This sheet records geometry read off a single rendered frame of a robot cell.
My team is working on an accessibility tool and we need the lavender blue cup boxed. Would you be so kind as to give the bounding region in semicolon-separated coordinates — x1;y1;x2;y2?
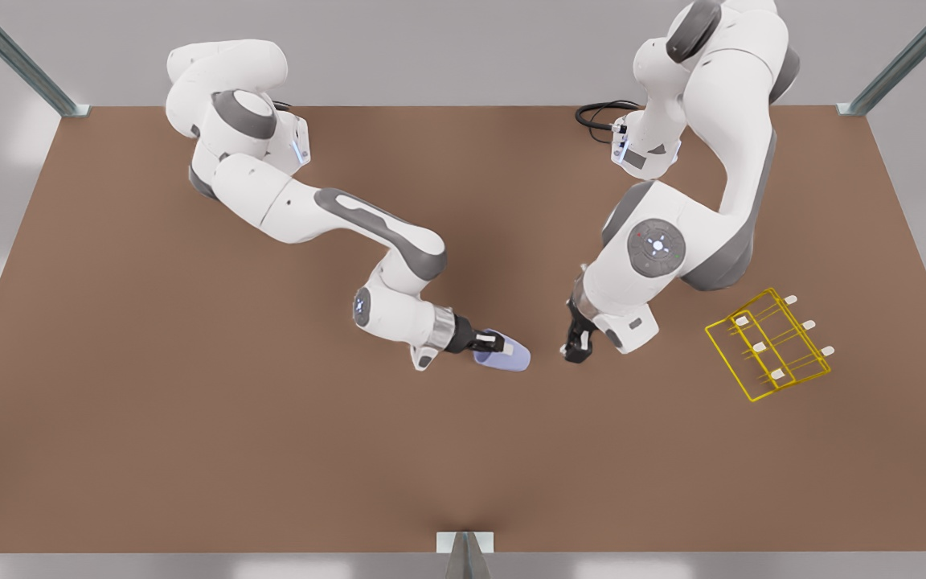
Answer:
473;328;531;372

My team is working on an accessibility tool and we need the silver frame post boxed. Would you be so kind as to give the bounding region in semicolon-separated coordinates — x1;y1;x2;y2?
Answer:
837;0;926;117
0;0;91;118
436;531;494;579

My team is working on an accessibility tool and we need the yellow wire cup holder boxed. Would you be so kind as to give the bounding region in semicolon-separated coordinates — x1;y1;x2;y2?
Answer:
705;287;836;402

